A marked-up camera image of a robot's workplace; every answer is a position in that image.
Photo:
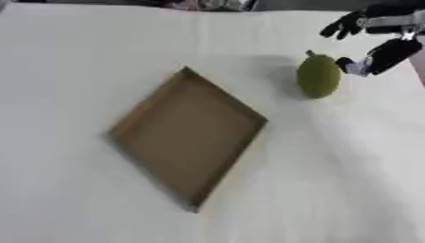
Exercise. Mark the green toy fruit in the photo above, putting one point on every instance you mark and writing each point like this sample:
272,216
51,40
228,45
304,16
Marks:
318,76

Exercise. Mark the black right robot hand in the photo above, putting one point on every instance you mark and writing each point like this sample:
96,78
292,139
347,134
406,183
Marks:
392,52

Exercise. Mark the open tan cardboard box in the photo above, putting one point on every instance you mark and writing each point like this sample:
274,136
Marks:
188,136

